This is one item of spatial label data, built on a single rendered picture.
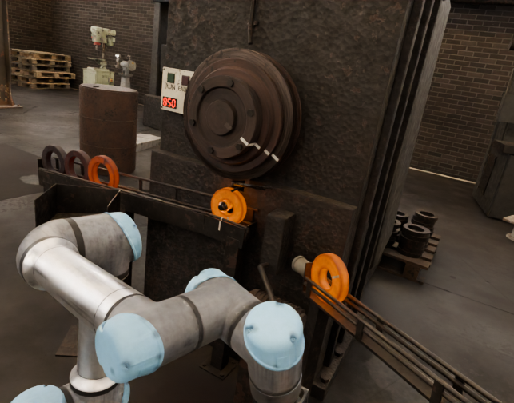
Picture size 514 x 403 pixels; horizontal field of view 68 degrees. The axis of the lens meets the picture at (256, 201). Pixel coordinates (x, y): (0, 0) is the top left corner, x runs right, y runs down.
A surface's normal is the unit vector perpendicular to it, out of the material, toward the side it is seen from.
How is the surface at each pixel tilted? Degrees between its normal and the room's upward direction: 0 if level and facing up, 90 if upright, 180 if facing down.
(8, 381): 0
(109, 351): 87
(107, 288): 15
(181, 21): 90
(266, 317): 20
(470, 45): 90
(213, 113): 90
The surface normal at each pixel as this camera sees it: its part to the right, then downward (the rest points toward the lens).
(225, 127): -0.48, 0.22
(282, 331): -0.04, -0.81
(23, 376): 0.14, -0.93
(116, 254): 0.72, 0.31
